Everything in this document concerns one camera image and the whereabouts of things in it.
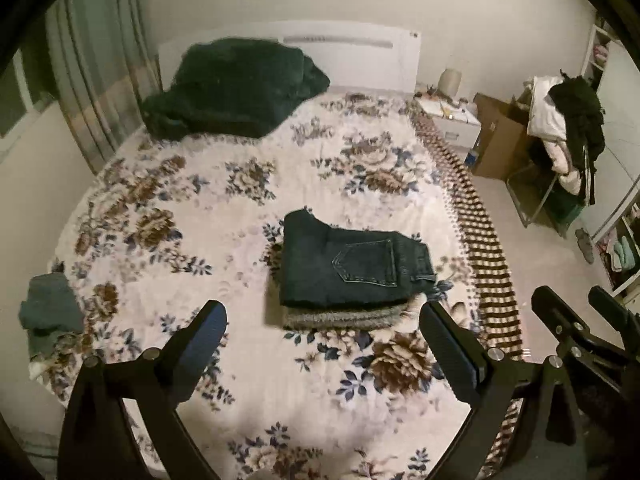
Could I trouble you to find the white headboard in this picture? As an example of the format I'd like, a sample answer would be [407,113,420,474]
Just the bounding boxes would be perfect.
[157,21,422,95]

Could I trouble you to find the white clothes pile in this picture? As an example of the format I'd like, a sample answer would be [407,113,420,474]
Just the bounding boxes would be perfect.
[525,75,586,196]

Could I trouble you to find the white shelf unit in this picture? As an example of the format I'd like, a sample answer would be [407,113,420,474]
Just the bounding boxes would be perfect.
[580,15,640,301]

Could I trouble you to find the dark green blanket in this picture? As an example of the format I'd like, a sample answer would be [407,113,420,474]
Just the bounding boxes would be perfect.
[140,37,332,140]

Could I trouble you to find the window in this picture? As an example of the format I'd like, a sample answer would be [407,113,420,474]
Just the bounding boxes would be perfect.
[0,50,56,136]

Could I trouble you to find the black clothes pile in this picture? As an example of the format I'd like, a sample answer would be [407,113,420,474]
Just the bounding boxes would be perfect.
[547,72,607,206]

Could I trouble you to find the white vase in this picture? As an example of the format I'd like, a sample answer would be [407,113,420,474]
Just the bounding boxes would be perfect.
[439,67,462,98]

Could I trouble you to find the brown striped bed sheet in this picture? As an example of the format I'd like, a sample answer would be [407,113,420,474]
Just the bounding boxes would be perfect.
[412,105,526,466]

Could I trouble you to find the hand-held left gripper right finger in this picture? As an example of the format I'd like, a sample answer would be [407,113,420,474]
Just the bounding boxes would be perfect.
[419,301,589,480]

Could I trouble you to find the white nightstand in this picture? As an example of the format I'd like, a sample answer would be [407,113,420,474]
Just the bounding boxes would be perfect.
[416,94,483,148]

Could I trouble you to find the grey folded pants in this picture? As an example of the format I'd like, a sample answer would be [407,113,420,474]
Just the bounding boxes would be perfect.
[280,295,426,332]

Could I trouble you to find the cardboard box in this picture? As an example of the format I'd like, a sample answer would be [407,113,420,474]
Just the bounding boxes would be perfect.
[470,92,533,181]

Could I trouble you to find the grey green folded cloth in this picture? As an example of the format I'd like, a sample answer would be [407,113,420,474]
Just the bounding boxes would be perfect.
[19,272,86,356]

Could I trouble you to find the pale curtain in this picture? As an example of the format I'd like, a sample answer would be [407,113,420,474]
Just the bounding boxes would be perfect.
[45,0,161,176]

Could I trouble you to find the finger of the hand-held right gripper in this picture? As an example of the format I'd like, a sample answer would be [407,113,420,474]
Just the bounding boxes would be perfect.
[531,286,627,367]
[588,286,640,347]

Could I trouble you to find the teal slippers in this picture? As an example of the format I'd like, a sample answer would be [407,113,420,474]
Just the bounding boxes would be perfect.
[612,237,640,271]

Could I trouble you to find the green storage box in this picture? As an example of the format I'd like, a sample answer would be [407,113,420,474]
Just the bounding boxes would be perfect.
[552,187,588,226]

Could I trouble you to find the dark blue jeans pants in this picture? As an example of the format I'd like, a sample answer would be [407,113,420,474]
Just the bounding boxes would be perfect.
[277,208,438,311]

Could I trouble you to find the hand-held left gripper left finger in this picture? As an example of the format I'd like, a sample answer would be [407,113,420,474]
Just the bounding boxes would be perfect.
[57,300,229,480]

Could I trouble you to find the floral blanket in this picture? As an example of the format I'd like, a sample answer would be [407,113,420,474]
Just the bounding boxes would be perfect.
[30,92,506,480]

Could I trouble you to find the metal frame chair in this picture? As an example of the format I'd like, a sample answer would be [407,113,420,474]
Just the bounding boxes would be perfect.
[505,140,586,236]

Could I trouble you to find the grey slippers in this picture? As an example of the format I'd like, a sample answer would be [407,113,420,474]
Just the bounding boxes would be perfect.
[575,227,596,265]

